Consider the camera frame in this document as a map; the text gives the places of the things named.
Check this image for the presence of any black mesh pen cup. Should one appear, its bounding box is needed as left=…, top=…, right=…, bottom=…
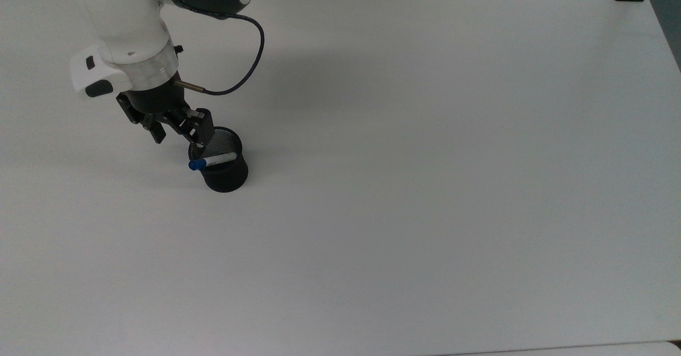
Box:
left=189, top=126, right=250, bottom=193

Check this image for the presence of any white table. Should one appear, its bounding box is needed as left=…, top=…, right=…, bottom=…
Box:
left=436, top=341, right=681, bottom=356

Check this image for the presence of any white marker with blue cap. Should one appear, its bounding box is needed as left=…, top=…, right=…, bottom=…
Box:
left=188, top=152, right=238, bottom=171

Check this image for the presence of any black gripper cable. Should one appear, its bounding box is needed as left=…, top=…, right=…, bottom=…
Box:
left=157, top=0, right=265, bottom=97

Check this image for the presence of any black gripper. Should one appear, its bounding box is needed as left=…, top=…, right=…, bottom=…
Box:
left=115, top=73, right=215, bottom=150

